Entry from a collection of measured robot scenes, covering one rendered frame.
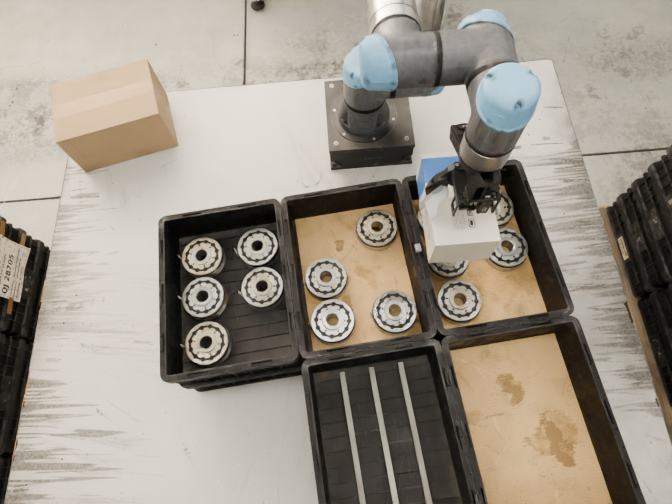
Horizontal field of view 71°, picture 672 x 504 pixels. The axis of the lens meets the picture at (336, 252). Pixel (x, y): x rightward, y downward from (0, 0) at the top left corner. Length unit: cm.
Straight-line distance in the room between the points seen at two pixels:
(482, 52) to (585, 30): 237
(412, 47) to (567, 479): 90
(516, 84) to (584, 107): 207
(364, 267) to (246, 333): 33
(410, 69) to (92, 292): 110
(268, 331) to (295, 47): 194
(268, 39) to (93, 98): 145
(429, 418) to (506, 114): 70
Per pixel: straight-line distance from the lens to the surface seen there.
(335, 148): 138
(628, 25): 319
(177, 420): 132
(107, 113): 156
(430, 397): 112
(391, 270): 117
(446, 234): 89
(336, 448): 110
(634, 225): 209
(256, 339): 115
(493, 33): 74
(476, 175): 76
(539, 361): 119
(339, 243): 120
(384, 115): 138
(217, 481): 128
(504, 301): 120
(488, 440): 113
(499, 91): 64
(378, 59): 69
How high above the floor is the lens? 193
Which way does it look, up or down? 68 degrees down
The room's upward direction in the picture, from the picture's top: 7 degrees counter-clockwise
